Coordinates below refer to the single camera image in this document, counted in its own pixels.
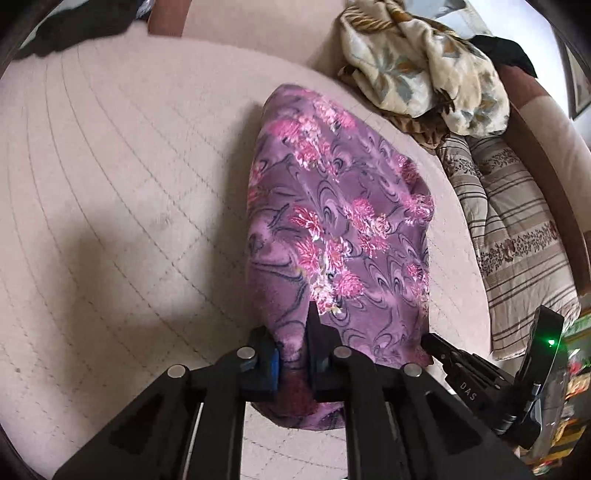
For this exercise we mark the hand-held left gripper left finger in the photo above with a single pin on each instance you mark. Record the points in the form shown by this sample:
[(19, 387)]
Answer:
[(271, 367)]

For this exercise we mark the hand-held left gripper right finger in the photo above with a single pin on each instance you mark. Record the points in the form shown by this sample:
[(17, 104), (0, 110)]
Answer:
[(318, 364)]

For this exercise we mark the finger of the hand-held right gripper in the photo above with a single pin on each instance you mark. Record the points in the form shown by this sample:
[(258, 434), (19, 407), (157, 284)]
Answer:
[(455, 362)]

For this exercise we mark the purple floral long-sleeved shirt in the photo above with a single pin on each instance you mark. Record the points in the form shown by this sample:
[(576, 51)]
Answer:
[(341, 230)]

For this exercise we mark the pile of black clothes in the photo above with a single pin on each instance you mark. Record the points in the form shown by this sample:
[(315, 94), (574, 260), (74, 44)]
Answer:
[(78, 27)]

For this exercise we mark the colourful patterned rug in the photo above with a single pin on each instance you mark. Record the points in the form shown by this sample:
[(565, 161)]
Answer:
[(570, 397)]

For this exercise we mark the striped beige cushion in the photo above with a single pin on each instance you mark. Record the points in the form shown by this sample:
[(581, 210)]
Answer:
[(512, 240)]

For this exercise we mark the pink sofa armrest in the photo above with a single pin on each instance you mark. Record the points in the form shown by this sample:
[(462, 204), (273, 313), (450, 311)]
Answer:
[(554, 161)]

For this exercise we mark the pink quilted bed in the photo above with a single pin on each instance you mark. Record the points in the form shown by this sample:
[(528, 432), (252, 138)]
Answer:
[(129, 207)]

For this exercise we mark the cream floral blanket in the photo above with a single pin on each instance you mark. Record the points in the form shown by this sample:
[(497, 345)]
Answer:
[(415, 64)]

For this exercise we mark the black cloth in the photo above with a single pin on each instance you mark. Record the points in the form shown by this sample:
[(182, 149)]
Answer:
[(503, 53)]

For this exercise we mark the pink bolster cushion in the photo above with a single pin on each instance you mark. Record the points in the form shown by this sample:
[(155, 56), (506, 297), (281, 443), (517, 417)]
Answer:
[(258, 32)]

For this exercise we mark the dark wooden frame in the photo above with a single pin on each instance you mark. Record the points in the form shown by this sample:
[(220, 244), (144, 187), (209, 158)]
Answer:
[(577, 78)]

